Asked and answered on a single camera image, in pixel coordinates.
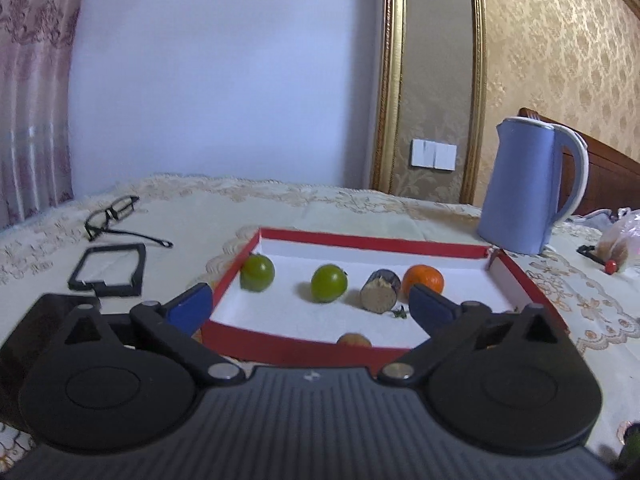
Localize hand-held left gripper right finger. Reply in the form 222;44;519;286
377;284;576;388

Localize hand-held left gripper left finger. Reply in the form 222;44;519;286
50;282;246;388

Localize orange mandarin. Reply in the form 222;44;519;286
402;265;445;297

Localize cylindrical cut wood piece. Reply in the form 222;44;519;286
359;269;402;312

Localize small yellow-brown fruit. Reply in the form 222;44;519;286
336;332;373;349

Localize green tomato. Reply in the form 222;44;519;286
311;264;349;304
240;254;275;293

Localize red shallow cardboard box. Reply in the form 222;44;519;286
200;227;571;368

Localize black eyeglasses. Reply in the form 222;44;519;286
84;195;174;249

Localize blue electric kettle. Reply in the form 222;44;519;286
476;116;590;256

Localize clear plastic bag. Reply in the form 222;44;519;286
597;210;640;273

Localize wooden headboard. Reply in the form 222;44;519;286
517;107;640;221

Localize pink patterned curtain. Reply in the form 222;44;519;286
0;0;93;231

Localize black rectangular frame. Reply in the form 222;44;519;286
67;243;147;297

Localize white wall switch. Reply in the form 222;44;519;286
411;138;458;170

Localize gold wall moulding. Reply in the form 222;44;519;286
370;0;488;206

